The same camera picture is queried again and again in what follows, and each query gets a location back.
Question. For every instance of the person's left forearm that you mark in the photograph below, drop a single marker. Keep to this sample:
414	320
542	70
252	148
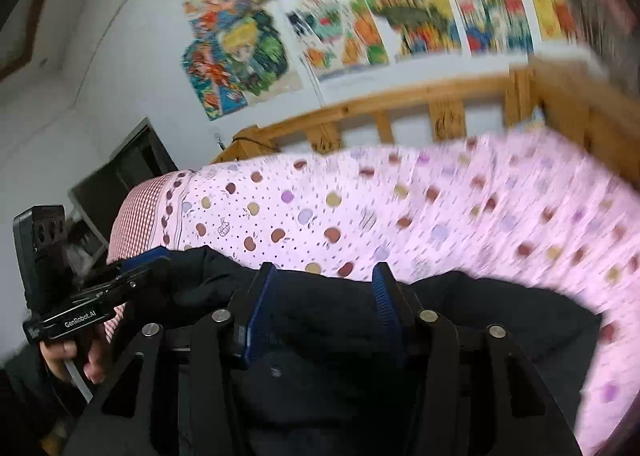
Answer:
30	411

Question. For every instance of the pink apple print quilt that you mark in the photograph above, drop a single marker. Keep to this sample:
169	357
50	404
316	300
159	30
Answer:
400	216

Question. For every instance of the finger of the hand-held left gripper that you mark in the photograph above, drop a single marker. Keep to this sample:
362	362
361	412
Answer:
150	278
145	256

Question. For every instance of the person's left hand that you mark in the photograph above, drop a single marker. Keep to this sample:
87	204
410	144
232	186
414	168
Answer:
92	361

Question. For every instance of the group of wall drawings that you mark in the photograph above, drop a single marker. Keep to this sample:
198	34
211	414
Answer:
400	0

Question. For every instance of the wooden bed frame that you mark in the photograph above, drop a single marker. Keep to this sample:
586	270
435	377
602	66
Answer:
360	113

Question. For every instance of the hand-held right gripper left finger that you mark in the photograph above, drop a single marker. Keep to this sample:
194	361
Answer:
260	316

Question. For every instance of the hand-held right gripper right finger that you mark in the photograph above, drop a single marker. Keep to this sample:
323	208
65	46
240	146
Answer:
387	316

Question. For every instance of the black padded jacket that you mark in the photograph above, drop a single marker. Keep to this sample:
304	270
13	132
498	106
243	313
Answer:
325	316

